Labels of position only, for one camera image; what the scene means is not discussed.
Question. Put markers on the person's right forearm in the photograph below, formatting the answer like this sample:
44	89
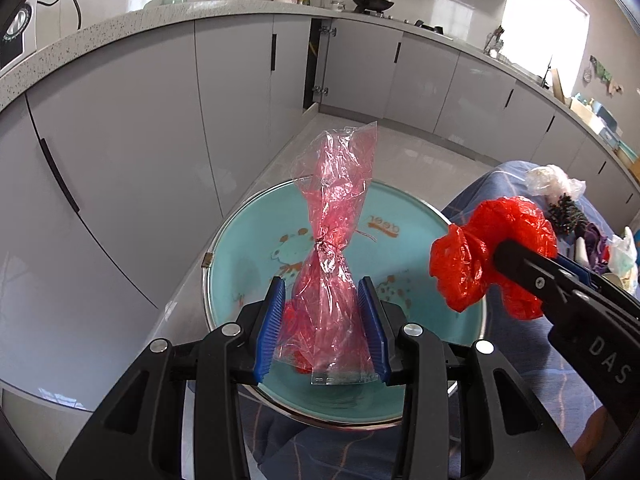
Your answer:
600	435

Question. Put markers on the bright window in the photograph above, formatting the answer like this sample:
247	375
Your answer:
545	25

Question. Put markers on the purple foil wrapper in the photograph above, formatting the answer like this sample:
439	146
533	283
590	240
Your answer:
596	241

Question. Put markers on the black spiky cone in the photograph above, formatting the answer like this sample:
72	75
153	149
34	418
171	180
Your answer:
567	212

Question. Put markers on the clear crumpled plastic bag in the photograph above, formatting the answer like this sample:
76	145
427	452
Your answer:
550	177

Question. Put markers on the green wall decoration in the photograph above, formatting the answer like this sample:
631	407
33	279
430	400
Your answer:
602	76

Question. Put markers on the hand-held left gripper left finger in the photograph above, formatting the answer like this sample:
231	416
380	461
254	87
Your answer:
267	332

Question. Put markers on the grey kitchen cabinets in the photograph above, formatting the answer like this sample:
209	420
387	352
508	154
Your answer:
140	125

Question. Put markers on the white appliance with dial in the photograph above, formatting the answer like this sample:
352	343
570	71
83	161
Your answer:
15	30

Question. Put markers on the glass jar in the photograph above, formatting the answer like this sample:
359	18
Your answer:
337	5

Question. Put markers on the pink transparent plastic bag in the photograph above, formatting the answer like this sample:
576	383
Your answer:
332	240

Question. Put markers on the wooden cutting board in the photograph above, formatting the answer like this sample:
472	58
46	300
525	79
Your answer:
561	85

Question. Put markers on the speckled stone countertop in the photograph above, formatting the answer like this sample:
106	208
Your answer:
150	17

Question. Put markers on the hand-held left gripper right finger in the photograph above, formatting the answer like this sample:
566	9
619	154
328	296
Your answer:
374	332

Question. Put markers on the teal round metal bin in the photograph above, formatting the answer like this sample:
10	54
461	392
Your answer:
240	270

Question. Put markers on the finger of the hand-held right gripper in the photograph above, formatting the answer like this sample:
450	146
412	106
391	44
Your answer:
580	268
530	275

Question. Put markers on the utensil drying rack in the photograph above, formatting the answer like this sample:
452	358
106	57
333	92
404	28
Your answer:
495	42

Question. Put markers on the pile of boxes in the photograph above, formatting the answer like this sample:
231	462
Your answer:
602	117

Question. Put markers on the open cabinet door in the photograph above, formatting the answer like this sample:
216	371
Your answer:
322	65

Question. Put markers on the blue plaid tablecloth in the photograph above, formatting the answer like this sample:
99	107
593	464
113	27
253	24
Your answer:
505	185

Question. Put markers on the red plastic bag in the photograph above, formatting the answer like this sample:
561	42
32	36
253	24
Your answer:
480	260

